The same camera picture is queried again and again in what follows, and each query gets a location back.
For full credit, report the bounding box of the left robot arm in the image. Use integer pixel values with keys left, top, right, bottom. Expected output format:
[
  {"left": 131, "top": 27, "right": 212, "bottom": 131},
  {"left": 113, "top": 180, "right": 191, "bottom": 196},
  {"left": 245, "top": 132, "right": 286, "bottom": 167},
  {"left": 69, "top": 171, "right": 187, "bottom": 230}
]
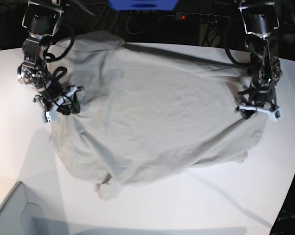
[{"left": 224, "top": 0, "right": 282, "bottom": 122}]

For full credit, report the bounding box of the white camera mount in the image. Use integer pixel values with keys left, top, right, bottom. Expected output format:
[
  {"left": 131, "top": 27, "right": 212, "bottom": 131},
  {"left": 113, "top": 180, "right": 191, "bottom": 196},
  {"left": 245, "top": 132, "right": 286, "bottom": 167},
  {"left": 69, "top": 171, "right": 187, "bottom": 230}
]
[
  {"left": 33, "top": 85, "right": 83, "bottom": 123},
  {"left": 235, "top": 83, "right": 283, "bottom": 122}
]

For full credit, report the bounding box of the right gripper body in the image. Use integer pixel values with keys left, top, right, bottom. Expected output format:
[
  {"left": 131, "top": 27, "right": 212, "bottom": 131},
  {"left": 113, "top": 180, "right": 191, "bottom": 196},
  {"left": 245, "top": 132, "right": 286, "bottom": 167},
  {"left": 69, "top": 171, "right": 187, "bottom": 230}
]
[{"left": 37, "top": 83, "right": 72, "bottom": 108}]

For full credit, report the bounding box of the black power strip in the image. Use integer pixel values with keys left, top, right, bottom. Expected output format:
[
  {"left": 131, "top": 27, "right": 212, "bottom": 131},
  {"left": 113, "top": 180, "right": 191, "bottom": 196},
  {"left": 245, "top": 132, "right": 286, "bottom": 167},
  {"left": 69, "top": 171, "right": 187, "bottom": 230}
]
[{"left": 174, "top": 12, "right": 230, "bottom": 23}]

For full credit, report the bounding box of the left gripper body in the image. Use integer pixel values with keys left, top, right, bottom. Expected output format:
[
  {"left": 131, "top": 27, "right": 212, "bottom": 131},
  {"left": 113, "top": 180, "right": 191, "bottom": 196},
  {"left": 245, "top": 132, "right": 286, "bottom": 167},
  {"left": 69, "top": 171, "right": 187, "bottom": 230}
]
[{"left": 238, "top": 88, "right": 277, "bottom": 110}]

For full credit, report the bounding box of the blue box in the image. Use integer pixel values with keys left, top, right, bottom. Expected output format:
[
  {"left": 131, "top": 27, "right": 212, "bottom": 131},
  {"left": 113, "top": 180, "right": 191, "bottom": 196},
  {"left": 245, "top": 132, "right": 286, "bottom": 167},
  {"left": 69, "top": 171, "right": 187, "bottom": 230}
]
[{"left": 108, "top": 0, "right": 179, "bottom": 11}]

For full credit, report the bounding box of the grey t-shirt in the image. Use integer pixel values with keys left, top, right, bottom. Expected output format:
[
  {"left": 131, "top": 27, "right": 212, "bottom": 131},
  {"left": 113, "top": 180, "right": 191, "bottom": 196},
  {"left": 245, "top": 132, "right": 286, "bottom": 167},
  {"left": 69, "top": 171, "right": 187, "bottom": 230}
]
[{"left": 51, "top": 32, "right": 267, "bottom": 200}]

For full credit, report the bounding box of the white bin at corner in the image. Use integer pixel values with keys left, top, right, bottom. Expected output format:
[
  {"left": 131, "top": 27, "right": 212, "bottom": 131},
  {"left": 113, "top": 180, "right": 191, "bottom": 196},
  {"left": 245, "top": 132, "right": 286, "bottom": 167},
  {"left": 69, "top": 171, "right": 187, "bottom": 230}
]
[{"left": 0, "top": 181, "right": 70, "bottom": 235}]

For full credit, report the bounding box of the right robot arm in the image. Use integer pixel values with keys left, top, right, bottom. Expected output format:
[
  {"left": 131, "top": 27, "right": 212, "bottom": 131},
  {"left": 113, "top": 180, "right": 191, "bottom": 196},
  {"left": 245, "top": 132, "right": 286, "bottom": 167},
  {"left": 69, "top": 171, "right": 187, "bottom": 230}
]
[{"left": 17, "top": 0, "right": 82, "bottom": 116}]

